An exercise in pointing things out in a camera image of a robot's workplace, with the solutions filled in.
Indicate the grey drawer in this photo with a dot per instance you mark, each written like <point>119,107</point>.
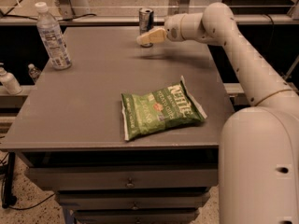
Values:
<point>133,200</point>
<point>149,216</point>
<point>123,177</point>

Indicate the clear plastic water bottle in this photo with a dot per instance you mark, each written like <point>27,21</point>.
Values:
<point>52,37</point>

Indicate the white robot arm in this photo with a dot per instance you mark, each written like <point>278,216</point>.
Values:
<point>259,146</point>

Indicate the small water bottle behind table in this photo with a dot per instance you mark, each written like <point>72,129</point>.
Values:
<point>34,72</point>

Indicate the middle grey drawer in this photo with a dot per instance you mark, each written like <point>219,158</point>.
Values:
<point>133,200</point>

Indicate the top grey drawer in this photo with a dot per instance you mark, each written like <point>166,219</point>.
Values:
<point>123,177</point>

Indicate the green jalapeno chip bag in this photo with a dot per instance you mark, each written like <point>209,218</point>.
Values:
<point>160,110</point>

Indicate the redbull can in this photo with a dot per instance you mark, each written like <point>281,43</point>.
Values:
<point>146,19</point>

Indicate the white bottle on ledge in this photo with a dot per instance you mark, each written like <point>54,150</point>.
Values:
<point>10,83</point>

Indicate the black stand leg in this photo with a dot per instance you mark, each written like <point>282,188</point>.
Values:
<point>8,198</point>

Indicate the grey drawer cabinet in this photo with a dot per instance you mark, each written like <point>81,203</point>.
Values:
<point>72,118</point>

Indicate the metal frame post left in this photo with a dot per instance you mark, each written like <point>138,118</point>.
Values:
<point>69,9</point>

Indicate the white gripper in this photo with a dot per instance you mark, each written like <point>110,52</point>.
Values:
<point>172,28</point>

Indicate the bottom grey drawer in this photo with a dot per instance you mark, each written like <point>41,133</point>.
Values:
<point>149,216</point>

